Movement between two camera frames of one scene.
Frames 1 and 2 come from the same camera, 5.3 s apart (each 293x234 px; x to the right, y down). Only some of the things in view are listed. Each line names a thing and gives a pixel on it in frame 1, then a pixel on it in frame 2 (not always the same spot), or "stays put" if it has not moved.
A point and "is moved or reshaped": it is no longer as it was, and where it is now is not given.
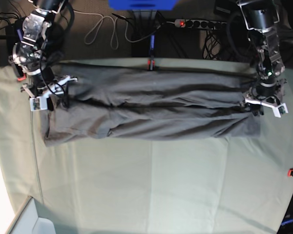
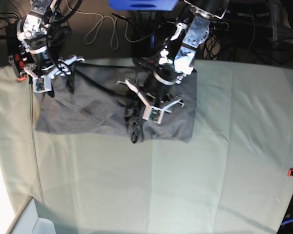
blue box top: x=142 y=5 stays put
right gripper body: x=266 y=90 -> x=157 y=87
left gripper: x=40 y=77 -> x=42 y=60
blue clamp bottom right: x=288 y=221 stays put
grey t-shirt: x=153 y=101 is moved or reshaped
